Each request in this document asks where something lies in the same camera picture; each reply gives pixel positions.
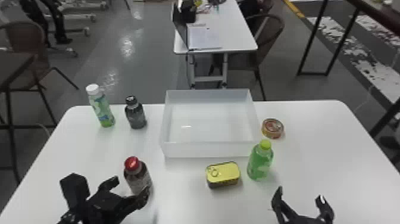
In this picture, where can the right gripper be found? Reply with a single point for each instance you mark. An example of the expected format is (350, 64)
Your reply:
(307, 220)

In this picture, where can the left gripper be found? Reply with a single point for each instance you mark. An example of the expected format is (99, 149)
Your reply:
(104, 208)

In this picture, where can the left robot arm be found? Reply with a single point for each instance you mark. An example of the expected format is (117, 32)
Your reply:
(70, 218)

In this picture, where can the dark bottle with red cap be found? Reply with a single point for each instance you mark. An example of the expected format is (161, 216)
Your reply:
(137, 176)

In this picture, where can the clear box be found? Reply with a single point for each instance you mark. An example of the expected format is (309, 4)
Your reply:
(175, 147)

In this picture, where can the dark bottle with black cap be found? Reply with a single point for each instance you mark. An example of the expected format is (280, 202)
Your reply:
(135, 115)

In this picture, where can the green bottle with white cap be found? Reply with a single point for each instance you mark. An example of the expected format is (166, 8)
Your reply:
(101, 108)

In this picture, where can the round orange can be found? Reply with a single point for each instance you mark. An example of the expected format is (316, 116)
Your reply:
(272, 128)

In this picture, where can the yellow can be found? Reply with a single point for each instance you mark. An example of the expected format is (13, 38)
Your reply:
(222, 173)

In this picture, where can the white paper stack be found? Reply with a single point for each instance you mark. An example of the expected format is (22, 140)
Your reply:
(203, 37)

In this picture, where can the brown chair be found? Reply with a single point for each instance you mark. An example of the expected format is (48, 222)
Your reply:
(270, 29)
(26, 37)

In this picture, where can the black box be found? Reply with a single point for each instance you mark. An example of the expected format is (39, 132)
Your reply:
(187, 12)

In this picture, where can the white side table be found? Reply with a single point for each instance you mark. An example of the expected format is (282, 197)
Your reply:
(232, 31)

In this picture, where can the dark side table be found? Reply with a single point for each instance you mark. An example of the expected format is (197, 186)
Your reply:
(372, 9)

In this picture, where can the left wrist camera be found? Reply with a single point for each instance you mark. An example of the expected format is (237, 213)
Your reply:
(74, 188)

